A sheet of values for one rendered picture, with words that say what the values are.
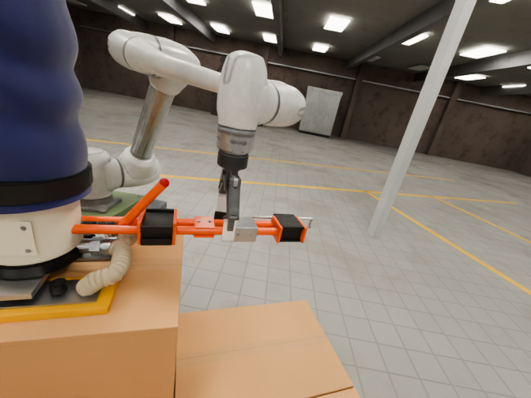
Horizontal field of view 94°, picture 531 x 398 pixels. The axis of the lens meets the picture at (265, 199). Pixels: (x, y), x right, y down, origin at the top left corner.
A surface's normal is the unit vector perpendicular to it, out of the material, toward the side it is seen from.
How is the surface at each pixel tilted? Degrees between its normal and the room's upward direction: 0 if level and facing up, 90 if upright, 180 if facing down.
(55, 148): 75
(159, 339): 90
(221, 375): 0
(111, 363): 90
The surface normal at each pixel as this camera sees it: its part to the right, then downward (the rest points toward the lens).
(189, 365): 0.18, -0.91
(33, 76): 0.90, -0.04
